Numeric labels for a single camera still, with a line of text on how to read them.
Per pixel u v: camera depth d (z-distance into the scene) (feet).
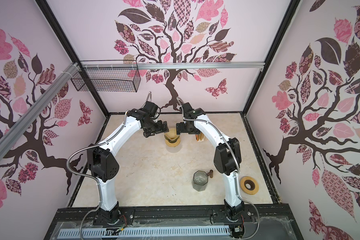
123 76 3.11
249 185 2.74
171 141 2.90
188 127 2.54
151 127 2.42
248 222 2.38
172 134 2.99
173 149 3.13
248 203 2.20
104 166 1.70
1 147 1.67
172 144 2.98
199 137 3.31
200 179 2.94
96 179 1.76
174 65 3.04
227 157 1.72
